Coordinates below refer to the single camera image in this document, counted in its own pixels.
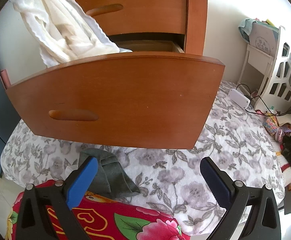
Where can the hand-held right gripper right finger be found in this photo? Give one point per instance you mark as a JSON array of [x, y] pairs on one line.
[[214, 180]]

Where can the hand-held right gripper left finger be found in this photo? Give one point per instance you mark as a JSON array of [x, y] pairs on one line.
[[81, 180]]

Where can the grey socks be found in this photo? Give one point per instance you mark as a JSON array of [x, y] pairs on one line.
[[115, 177]]

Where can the cream white cloth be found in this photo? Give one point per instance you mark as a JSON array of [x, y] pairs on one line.
[[60, 30]]

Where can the grey floral blanket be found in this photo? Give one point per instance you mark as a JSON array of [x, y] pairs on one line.
[[185, 175]]

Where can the red floral blanket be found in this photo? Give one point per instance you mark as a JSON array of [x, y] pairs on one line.
[[135, 225]]

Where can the white red crocheted mat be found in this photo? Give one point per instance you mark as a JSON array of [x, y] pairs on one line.
[[290, 177]]

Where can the puzzle cube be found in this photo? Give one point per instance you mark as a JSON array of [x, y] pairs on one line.
[[270, 125]]

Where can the pink pouch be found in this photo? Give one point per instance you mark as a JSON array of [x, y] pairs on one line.
[[283, 132]]

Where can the white plastic box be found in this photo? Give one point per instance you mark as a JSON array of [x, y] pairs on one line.
[[239, 98]]

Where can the beige paper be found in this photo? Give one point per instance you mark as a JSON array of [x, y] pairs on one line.
[[289, 120]]

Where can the small white table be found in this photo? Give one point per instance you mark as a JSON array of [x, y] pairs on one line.
[[258, 57]]

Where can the cardboard box on stand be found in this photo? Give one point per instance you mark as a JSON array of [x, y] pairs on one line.
[[261, 38]]

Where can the white cut-out board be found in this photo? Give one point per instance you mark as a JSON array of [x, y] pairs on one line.
[[279, 40]]

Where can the green cloth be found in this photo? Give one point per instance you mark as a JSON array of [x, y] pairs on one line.
[[244, 27]]

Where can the wooden nightstand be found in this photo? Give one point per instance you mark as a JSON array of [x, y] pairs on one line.
[[195, 17]]

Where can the yellow item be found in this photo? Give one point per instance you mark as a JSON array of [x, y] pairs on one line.
[[270, 22]]

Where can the wooden drawer with curved front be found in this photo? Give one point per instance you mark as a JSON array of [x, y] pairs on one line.
[[148, 10]]

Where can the pink padded post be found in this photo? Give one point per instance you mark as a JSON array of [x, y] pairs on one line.
[[4, 78]]

